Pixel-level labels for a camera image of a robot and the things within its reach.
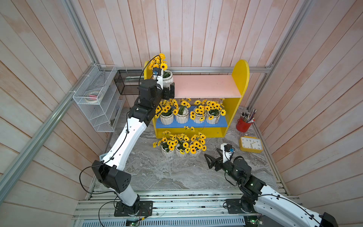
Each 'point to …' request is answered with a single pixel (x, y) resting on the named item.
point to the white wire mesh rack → (102, 116)
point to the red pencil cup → (246, 120)
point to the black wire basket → (127, 81)
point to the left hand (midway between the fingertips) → (165, 84)
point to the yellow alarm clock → (251, 144)
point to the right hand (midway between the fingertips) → (211, 151)
